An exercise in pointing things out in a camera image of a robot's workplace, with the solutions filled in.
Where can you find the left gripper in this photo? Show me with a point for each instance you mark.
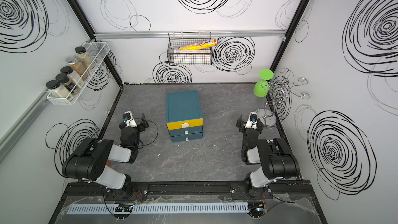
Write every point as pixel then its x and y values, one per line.
pixel 140 124

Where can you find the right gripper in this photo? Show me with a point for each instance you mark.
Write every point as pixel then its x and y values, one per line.
pixel 241 123

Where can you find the yellow top drawer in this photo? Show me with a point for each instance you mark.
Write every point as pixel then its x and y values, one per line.
pixel 184 124

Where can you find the teal drawer cabinet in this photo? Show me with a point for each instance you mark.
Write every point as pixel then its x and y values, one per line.
pixel 183 105

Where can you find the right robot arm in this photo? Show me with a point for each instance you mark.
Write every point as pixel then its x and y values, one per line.
pixel 274 156

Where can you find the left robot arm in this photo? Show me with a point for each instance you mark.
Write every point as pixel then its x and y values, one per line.
pixel 88 162

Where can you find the teal middle drawer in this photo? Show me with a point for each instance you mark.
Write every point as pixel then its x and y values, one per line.
pixel 186 131

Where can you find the green plastic wine glass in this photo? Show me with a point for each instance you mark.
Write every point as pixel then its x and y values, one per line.
pixel 262 87

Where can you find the chrome glass holder stand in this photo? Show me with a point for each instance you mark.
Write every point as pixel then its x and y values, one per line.
pixel 278 102

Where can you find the white clear spice shelf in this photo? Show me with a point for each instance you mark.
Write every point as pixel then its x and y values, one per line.
pixel 98 79

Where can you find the spice jar beige contents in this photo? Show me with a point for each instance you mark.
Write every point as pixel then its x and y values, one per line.
pixel 73 76

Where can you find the spice jar dark contents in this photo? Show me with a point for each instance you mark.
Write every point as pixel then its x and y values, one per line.
pixel 67 83

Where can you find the spice jar light contents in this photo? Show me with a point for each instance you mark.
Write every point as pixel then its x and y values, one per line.
pixel 84 57

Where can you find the spice jar white contents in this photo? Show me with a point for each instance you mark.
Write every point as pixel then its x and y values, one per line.
pixel 57 89

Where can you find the spice jar brown contents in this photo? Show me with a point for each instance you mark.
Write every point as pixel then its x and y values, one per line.
pixel 77 66

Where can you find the white box in basket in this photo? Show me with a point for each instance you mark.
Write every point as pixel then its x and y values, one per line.
pixel 191 57

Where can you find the yellow snack tube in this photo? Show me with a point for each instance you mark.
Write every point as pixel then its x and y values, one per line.
pixel 201 45

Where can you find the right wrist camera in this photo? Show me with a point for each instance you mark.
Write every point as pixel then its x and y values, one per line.
pixel 252 121

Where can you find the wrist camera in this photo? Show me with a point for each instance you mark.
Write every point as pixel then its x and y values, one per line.
pixel 252 121
pixel 128 120

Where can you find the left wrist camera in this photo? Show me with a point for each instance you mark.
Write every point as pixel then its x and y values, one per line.
pixel 128 120

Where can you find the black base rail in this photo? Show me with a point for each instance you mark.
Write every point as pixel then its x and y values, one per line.
pixel 235 190

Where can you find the black wire wall basket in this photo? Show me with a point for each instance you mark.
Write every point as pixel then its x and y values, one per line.
pixel 180 39

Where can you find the white slotted cable duct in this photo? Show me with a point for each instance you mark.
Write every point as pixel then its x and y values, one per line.
pixel 158 208

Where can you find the aluminium wall rail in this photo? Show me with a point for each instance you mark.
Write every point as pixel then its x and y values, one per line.
pixel 164 34

